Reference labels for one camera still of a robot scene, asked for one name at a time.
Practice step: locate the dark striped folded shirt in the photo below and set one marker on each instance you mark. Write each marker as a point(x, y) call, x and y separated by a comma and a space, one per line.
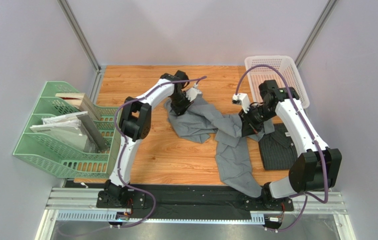
point(277, 149)

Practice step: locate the aluminium front frame rail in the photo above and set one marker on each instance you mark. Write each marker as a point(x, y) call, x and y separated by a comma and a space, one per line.
point(71, 213)

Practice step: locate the wrist white camera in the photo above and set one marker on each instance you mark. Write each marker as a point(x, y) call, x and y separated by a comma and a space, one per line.
point(192, 93)
point(243, 100)

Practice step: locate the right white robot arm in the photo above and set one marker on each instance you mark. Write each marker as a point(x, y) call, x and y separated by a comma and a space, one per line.
point(317, 165)

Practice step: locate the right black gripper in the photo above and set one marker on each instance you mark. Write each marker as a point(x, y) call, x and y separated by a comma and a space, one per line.
point(248, 123)

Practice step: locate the white plastic basket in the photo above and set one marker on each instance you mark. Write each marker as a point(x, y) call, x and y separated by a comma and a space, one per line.
point(283, 64)

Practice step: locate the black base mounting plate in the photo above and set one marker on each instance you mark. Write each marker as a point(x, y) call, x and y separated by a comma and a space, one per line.
point(196, 202)

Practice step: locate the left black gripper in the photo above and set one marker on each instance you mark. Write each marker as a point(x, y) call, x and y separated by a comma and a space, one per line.
point(180, 111)

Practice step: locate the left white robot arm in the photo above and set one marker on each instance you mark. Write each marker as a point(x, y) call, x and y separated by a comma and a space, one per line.
point(133, 122)

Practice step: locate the papers in file rack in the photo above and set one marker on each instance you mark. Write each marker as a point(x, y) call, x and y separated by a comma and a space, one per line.
point(77, 130)

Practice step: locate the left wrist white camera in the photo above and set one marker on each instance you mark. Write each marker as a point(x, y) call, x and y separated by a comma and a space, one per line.
point(192, 93)

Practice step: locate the grey long sleeve shirt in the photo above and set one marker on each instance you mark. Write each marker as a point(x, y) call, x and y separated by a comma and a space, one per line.
point(202, 119)

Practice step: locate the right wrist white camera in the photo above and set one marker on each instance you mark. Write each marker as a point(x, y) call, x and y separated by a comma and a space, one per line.
point(243, 100)

